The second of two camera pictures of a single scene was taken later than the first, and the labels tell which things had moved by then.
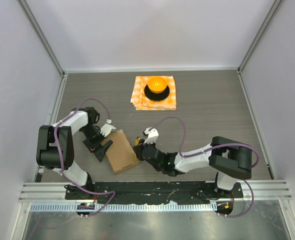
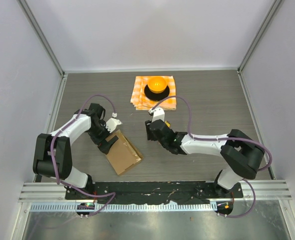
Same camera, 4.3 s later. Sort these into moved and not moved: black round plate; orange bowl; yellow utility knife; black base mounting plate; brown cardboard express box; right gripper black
Moved: yellow utility knife; right gripper black
Not moved: black base mounting plate; orange bowl; black round plate; brown cardboard express box
